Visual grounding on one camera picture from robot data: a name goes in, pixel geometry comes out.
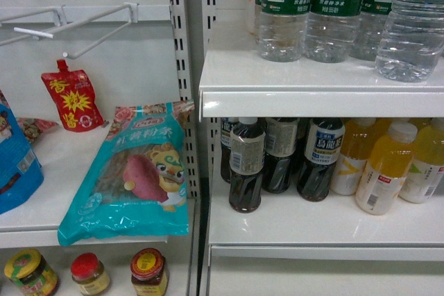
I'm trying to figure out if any clear water bottle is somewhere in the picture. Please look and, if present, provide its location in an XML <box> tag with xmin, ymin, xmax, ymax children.
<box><xmin>375</xmin><ymin>0</ymin><xmax>443</xmax><ymax>82</ymax></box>

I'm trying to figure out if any white drinks shelf board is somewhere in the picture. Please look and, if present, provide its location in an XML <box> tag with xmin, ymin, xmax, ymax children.
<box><xmin>199</xmin><ymin>44</ymin><xmax>443</xmax><ymax>118</ymax></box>

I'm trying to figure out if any white perforated shelf upright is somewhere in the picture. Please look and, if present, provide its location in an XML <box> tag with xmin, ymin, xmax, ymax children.
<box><xmin>170</xmin><ymin>0</ymin><xmax>209</xmax><ymax>202</ymax></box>

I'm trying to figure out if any water bottle green label left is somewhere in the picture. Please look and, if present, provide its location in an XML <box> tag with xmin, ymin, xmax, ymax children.
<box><xmin>258</xmin><ymin>0</ymin><xmax>311</xmax><ymax>62</ymax></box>

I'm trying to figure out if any water bottle green label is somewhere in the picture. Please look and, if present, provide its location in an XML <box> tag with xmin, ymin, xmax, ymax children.
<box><xmin>258</xmin><ymin>0</ymin><xmax>311</xmax><ymax>62</ymax></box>
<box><xmin>305</xmin><ymin>0</ymin><xmax>362</xmax><ymax>63</ymax></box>

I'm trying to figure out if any white snack shelf board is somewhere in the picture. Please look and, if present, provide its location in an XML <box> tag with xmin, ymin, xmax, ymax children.
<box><xmin>0</xmin><ymin>122</ymin><xmax>198</xmax><ymax>250</ymax></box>

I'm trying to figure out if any water bottle green label middle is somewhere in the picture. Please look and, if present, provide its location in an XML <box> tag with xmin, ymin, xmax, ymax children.
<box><xmin>305</xmin><ymin>0</ymin><xmax>362</xmax><ymax>63</ymax></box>

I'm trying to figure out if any front dark tea bottle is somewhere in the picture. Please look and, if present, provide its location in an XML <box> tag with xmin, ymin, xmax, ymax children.
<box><xmin>229</xmin><ymin>117</ymin><xmax>265</xmax><ymax>213</ymax></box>

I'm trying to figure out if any dark tea bottle beige label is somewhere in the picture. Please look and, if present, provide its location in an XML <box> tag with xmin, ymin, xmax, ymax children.
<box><xmin>262</xmin><ymin>117</ymin><xmax>299</xmax><ymax>193</ymax></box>

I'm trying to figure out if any dark oolong tea bottle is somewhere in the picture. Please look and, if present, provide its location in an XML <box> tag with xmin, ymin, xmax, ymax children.
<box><xmin>296</xmin><ymin>117</ymin><xmax>345</xmax><ymax>202</ymax></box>

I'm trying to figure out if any teal sweet potato noodle bag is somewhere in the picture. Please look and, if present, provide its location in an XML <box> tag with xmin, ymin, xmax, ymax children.
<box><xmin>58</xmin><ymin>100</ymin><xmax>194</xmax><ymax>246</ymax></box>

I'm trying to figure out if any yellow juice bottle left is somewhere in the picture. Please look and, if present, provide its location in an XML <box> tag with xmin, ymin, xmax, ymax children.
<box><xmin>330</xmin><ymin>117</ymin><xmax>376</xmax><ymax>195</ymax></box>

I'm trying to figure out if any yellow juice bottle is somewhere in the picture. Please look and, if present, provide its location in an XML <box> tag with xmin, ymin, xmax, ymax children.
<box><xmin>330</xmin><ymin>117</ymin><xmax>376</xmax><ymax>195</ymax></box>
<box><xmin>399</xmin><ymin>118</ymin><xmax>443</xmax><ymax>204</ymax></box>
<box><xmin>355</xmin><ymin>121</ymin><xmax>418</xmax><ymax>216</ymax></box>

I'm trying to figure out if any red sauce spout pouch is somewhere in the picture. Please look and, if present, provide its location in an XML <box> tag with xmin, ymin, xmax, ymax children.
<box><xmin>41</xmin><ymin>59</ymin><xmax>104</xmax><ymax>132</ymax></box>

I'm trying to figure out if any jar red yellow lid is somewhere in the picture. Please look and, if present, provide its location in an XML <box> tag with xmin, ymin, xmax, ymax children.
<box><xmin>130</xmin><ymin>247</ymin><xmax>169</xmax><ymax>296</ymax></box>

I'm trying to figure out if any yellow juice bottle front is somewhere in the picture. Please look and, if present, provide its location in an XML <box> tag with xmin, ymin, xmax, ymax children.
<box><xmin>355</xmin><ymin>121</ymin><xmax>418</xmax><ymax>216</ymax></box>

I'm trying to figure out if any jar with red lid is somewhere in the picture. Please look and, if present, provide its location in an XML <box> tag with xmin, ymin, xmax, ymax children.
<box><xmin>70</xmin><ymin>252</ymin><xmax>110</xmax><ymax>295</ymax></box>

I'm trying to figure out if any blue snack bag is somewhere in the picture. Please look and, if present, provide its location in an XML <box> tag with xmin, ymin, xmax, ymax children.
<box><xmin>0</xmin><ymin>95</ymin><xmax>44</xmax><ymax>213</ymax></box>

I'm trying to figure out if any yellow juice bottle right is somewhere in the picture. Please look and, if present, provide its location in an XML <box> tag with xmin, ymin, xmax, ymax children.
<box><xmin>399</xmin><ymin>118</ymin><xmax>443</xmax><ymax>204</ymax></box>

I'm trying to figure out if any jar with yellow green lid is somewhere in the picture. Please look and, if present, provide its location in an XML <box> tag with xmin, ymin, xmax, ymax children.
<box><xmin>4</xmin><ymin>248</ymin><xmax>59</xmax><ymax>296</ymax></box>

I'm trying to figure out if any white wire peg hook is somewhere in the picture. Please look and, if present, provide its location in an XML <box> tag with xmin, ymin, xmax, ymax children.
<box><xmin>60</xmin><ymin>1</ymin><xmax>139</xmax><ymax>60</ymax></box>

